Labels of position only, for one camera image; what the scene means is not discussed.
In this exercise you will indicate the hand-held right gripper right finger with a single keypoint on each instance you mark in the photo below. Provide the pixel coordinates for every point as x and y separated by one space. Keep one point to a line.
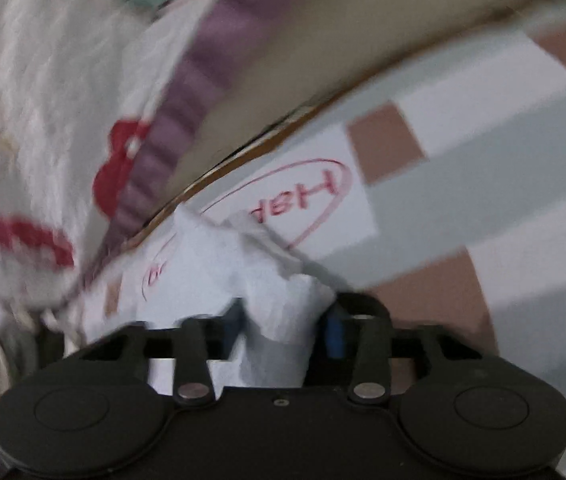
335 332

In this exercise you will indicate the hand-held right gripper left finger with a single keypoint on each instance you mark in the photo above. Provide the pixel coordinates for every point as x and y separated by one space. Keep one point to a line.
233 327

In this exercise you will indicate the white t-shirt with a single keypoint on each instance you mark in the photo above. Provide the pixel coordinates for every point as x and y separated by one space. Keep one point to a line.
273 320

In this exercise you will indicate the bear print quilt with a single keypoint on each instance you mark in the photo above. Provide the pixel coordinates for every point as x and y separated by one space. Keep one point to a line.
38 110

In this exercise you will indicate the beige bed base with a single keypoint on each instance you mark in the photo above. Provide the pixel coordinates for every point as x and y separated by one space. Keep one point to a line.
363 35

